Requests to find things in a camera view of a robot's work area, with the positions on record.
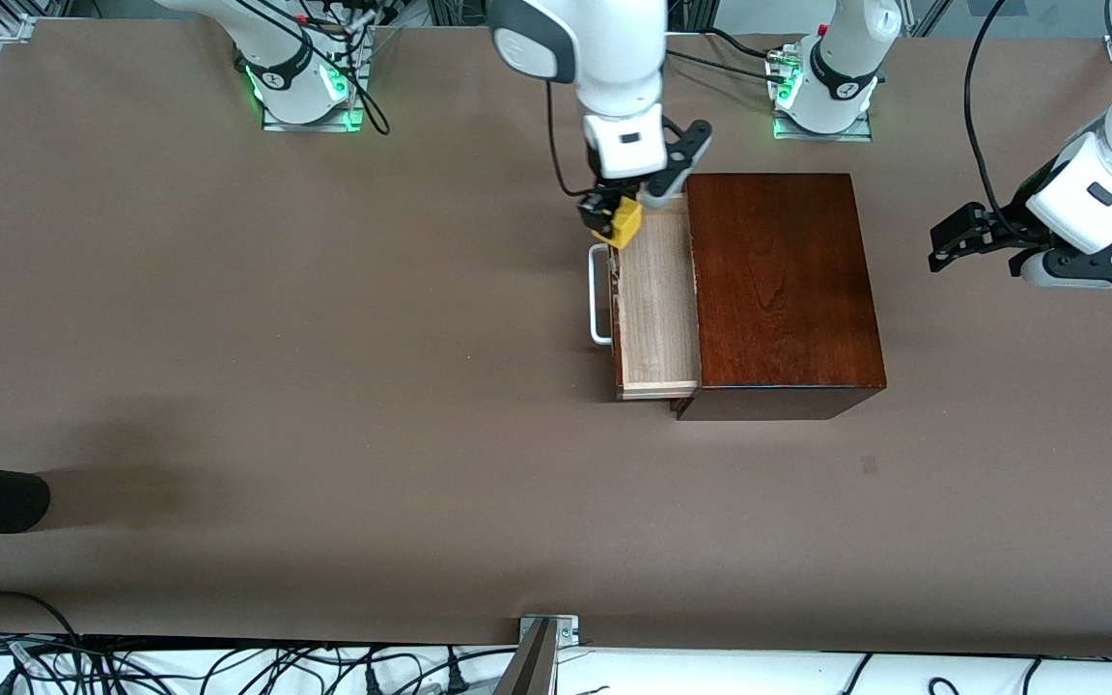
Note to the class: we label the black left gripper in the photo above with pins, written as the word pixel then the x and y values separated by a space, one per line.
pixel 1008 233

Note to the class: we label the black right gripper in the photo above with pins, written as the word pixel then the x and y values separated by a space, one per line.
pixel 598 205

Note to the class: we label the yellow cube block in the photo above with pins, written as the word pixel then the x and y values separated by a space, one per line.
pixel 625 224

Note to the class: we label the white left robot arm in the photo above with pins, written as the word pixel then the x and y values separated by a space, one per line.
pixel 1097 193

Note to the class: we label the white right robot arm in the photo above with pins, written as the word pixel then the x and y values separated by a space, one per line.
pixel 614 58

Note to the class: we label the dark brown wooden cabinet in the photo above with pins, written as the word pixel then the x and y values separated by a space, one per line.
pixel 788 290

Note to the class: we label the brown paper table cover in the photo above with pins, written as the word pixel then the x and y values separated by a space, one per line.
pixel 324 386

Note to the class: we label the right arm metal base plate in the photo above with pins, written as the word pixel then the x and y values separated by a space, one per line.
pixel 348 106

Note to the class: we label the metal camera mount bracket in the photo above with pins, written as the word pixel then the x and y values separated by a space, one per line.
pixel 532 666

